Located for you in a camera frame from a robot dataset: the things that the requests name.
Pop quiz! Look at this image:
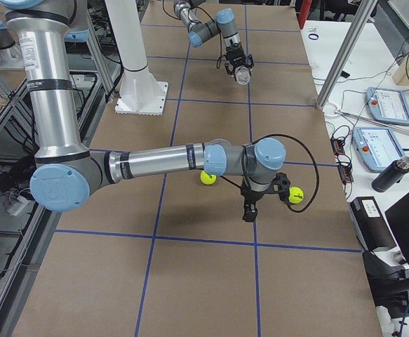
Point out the yellow tennis ball near edge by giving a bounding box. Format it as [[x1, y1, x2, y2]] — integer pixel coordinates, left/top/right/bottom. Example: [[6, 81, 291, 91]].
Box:
[[200, 171, 217, 185]]

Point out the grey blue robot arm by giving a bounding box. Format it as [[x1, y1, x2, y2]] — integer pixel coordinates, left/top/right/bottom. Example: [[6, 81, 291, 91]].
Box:
[[3, 1, 290, 222], [173, 1, 254, 85]]

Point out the tennis ball with black logo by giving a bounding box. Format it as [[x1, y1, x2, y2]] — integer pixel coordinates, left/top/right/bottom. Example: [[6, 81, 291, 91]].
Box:
[[288, 186, 304, 204]]

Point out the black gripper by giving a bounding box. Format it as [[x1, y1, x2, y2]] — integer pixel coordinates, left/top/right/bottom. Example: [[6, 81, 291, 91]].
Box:
[[240, 182, 273, 222], [224, 48, 254, 77]]

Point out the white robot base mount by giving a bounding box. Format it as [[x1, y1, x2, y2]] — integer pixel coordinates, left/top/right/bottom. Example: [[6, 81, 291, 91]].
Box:
[[105, 0, 168, 116]]

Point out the black box with label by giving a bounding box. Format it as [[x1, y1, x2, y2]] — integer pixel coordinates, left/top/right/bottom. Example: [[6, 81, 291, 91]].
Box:
[[349, 197, 396, 252]]

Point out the blue teach pendant far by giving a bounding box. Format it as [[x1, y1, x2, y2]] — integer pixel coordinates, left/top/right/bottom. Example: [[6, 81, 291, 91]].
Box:
[[366, 87, 409, 126]]

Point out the blue teach pendant near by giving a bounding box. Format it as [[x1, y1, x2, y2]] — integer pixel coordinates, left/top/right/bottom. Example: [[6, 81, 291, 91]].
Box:
[[352, 127, 405, 173]]

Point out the white blue tennis ball can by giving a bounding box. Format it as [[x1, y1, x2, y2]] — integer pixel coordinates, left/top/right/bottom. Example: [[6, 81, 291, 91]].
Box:
[[234, 66, 251, 86]]

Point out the aluminium frame post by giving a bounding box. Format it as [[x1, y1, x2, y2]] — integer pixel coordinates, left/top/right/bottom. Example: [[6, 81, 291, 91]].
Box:
[[315, 0, 378, 110]]

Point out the black water bottle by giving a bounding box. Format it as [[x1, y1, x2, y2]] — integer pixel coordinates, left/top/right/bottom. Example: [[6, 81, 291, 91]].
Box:
[[371, 156, 409, 192]]

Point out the blue teach pendant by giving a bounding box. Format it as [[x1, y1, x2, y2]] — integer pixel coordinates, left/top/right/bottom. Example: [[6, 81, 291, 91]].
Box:
[[352, 127, 405, 173], [366, 87, 409, 126]]

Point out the small black square puck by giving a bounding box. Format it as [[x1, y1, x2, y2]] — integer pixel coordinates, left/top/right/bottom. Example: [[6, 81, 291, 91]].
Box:
[[340, 71, 350, 79]]

